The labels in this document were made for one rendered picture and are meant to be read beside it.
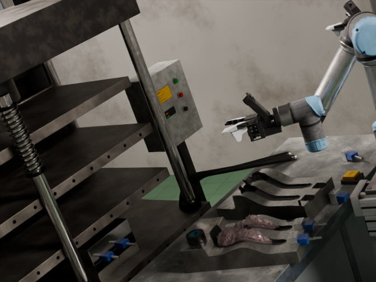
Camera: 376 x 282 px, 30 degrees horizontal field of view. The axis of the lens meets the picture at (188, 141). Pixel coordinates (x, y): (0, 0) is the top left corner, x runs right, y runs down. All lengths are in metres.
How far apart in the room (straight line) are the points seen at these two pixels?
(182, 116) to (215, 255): 1.04
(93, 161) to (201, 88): 2.75
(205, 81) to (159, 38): 0.52
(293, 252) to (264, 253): 0.12
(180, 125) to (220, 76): 2.04
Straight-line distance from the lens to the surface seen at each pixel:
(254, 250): 2.84
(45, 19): 2.99
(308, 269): 3.05
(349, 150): 3.54
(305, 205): 3.04
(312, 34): 5.25
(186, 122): 3.74
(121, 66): 6.20
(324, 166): 3.56
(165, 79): 3.65
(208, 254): 2.93
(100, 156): 3.24
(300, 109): 2.42
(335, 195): 3.14
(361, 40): 2.34
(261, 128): 2.43
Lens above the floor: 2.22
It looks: 18 degrees down
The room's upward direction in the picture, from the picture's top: 20 degrees counter-clockwise
